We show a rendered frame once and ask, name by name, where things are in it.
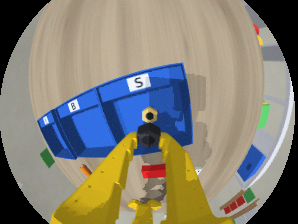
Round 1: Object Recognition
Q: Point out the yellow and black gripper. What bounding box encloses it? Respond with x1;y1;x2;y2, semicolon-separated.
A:
50;132;234;224

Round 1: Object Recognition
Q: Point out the white domino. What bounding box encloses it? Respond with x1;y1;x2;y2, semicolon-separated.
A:
194;167;202;175

